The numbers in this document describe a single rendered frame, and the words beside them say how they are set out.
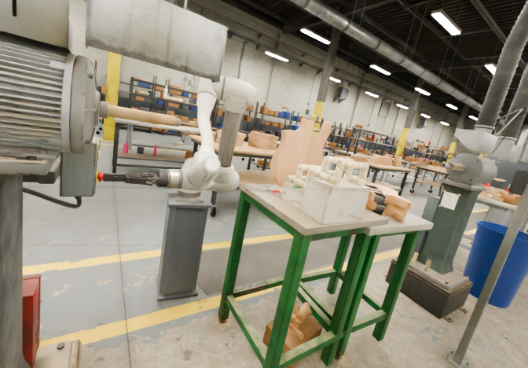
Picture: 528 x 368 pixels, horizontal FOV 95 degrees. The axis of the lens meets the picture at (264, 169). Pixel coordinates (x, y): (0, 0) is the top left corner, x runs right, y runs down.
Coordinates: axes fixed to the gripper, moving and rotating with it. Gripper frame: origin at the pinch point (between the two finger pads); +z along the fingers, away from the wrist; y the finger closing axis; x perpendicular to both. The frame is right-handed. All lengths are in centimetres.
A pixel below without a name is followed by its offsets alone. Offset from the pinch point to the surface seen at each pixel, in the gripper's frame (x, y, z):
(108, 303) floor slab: -98, 44, -5
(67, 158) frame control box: 8.6, -7.7, 14.0
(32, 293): -35.6, -16.0, 21.0
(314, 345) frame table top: -76, -46, -93
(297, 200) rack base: 0, -29, -74
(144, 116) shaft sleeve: 27.7, -28.4, -5.1
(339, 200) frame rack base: 6, -47, -81
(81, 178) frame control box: 1.8, -7.8, 10.0
